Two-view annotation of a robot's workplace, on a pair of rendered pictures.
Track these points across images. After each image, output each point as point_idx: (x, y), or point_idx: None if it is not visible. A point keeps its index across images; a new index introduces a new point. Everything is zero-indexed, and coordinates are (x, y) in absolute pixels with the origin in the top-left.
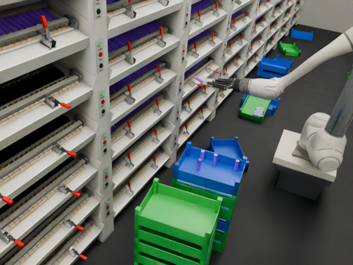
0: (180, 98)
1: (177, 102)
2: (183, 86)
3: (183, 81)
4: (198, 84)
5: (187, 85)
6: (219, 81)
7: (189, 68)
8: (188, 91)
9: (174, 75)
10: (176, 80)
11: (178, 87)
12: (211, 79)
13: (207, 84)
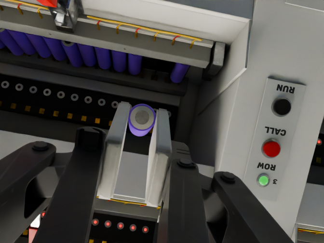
0: (274, 33)
1: (308, 29)
2: (236, 102)
3: (236, 136)
4: (55, 5)
5: (97, 11)
6: (91, 223)
7: (132, 164)
8: (143, 0)
9: (320, 227)
10: (303, 188)
11: (291, 132)
12: (116, 180)
13: (169, 127)
